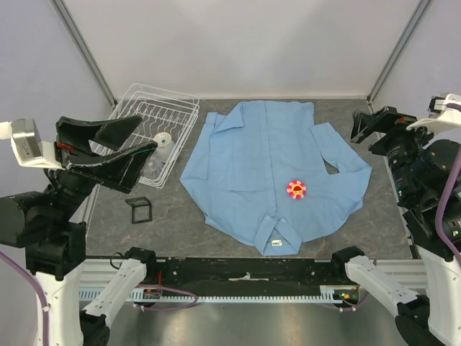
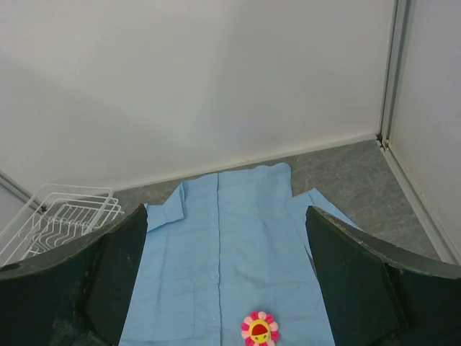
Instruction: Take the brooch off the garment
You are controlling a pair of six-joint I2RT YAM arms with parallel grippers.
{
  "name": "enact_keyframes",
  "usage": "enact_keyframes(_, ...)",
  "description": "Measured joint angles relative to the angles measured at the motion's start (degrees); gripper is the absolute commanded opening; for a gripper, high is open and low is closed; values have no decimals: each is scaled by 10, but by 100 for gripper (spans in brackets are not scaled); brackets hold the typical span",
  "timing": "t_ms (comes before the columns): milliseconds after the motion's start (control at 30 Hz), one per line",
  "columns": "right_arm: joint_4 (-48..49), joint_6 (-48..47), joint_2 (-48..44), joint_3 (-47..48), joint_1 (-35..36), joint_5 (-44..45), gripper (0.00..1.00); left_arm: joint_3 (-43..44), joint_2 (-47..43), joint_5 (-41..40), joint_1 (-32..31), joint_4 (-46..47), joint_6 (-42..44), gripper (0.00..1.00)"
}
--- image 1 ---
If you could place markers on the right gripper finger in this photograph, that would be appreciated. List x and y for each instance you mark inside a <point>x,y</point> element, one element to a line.
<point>360,131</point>
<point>363,118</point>

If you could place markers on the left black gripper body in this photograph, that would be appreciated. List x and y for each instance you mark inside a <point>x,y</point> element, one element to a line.
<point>66,153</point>

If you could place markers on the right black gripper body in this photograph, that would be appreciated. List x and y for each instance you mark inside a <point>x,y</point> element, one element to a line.
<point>389,119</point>

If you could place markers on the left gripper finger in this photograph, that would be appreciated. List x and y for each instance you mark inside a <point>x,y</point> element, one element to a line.
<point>74,136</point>
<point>119,171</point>

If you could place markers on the pink flower smiley brooch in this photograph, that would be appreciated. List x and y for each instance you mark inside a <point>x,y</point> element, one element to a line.
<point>296,190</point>

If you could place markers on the light blue button shirt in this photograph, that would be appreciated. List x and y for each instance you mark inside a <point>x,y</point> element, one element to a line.
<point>242,163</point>

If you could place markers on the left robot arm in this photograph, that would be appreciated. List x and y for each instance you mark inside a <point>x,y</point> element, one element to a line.
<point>55,251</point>

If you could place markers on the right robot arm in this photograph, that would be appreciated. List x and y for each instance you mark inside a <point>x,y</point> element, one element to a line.
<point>426,176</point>

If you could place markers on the clear drinking glass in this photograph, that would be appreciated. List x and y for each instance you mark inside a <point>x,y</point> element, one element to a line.
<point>152,169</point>

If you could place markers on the frosted white cup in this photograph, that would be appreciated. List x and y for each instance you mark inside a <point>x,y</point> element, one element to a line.
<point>165,145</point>

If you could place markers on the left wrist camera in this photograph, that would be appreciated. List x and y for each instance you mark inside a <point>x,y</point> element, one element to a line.
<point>30,151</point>

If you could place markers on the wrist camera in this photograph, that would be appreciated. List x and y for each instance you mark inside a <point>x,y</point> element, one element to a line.
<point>444,115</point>
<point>30,151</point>

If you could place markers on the small black square frame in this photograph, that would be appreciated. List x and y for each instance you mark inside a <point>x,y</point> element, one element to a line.
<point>141,210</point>

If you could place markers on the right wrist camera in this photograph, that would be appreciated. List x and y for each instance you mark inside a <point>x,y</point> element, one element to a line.
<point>444,115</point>

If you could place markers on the white wire dish rack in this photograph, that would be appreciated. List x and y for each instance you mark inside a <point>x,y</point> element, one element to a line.
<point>161,110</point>

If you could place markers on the left aluminium frame post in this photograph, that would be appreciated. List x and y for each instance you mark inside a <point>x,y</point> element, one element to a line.
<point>78,40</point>

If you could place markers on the aluminium frame post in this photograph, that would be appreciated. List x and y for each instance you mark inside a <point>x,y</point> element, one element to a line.
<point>78,40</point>
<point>400,45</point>

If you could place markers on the right aluminium frame post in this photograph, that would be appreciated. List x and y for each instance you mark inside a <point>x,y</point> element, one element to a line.
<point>400,45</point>

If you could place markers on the slotted grey cable duct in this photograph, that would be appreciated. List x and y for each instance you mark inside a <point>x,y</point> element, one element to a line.
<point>242,293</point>

